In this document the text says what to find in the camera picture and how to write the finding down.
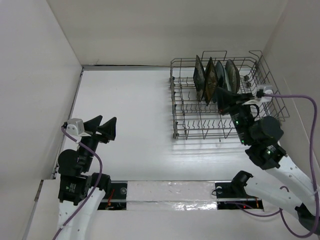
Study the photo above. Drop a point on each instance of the yellow square plate black rim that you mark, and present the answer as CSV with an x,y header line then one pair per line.
x,y
211,81

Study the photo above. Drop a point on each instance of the pale green rectangular plate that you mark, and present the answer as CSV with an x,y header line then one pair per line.
x,y
227,82

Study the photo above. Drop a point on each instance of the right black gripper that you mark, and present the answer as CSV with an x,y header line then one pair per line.
x,y
226,100

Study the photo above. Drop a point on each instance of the teal square plate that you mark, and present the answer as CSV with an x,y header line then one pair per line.
x,y
219,68

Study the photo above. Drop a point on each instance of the round cream plate brown rim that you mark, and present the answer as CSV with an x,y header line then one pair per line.
x,y
233,76

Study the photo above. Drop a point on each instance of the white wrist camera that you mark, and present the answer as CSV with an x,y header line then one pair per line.
x,y
260,95
75,127

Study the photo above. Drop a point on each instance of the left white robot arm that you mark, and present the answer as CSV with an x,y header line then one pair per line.
x,y
82,183

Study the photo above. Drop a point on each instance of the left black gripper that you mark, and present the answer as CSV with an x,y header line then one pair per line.
x,y
107,129

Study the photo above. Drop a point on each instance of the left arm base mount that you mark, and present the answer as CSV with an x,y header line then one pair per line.
x,y
116,199

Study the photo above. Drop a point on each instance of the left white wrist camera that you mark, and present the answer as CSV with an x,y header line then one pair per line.
x,y
75,127

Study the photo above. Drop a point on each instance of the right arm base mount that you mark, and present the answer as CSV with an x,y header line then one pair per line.
x,y
230,195

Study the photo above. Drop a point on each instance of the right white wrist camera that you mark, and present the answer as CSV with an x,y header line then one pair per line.
x,y
260,95

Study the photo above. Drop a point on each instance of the black floral square plate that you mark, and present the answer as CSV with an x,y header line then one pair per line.
x,y
199,78

